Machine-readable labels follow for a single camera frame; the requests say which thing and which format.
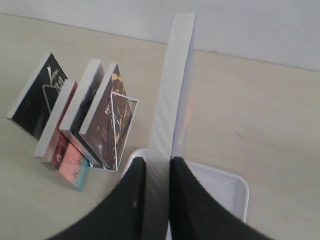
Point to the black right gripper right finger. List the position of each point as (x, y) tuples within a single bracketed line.
[(195, 215)]

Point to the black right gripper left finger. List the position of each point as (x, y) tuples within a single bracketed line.
[(119, 216)]

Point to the blue cover book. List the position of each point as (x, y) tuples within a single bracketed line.
[(170, 125)]

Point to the red pink cover book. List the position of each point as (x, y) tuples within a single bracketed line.
[(62, 147)]

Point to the dark brown cover book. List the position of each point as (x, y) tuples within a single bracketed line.
[(106, 124)]

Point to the grey cover book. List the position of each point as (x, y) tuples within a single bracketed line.
[(79, 107)]

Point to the black cover book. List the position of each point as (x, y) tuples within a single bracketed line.
[(34, 105)]

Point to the white plastic tray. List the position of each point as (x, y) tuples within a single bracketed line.
[(229, 190)]

